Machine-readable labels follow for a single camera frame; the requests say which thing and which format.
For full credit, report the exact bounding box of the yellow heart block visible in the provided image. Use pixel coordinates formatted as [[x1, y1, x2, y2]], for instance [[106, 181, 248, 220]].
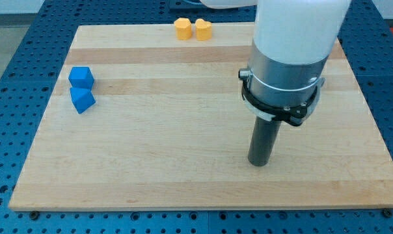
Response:
[[195, 18, 212, 41]]

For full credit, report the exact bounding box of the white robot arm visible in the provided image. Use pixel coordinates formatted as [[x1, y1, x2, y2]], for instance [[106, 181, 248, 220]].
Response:
[[201, 0, 351, 126]]

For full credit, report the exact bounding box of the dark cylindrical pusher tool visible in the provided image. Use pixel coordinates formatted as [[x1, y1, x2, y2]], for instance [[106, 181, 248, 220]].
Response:
[[248, 117, 281, 166]]

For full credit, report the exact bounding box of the blue triangular block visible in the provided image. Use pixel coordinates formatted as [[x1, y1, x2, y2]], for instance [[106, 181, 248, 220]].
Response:
[[70, 87, 96, 114]]

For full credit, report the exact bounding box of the yellow hexagon block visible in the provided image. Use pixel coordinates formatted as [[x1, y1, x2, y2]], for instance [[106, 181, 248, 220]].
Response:
[[174, 18, 193, 40]]

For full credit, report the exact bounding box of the wooden board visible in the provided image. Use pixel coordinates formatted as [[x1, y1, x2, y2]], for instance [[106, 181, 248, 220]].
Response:
[[8, 23, 393, 211]]

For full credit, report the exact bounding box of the blue cube block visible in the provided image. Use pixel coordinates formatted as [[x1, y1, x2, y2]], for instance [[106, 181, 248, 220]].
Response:
[[68, 66, 94, 90]]

